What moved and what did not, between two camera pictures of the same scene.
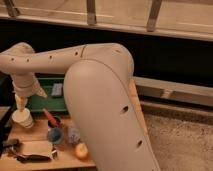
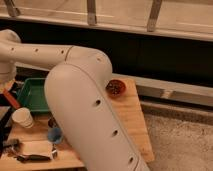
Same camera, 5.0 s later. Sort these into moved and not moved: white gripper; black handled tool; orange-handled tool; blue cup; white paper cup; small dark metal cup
Moved: orange-handled tool; white gripper
Not moved: blue cup; black handled tool; small dark metal cup; white paper cup
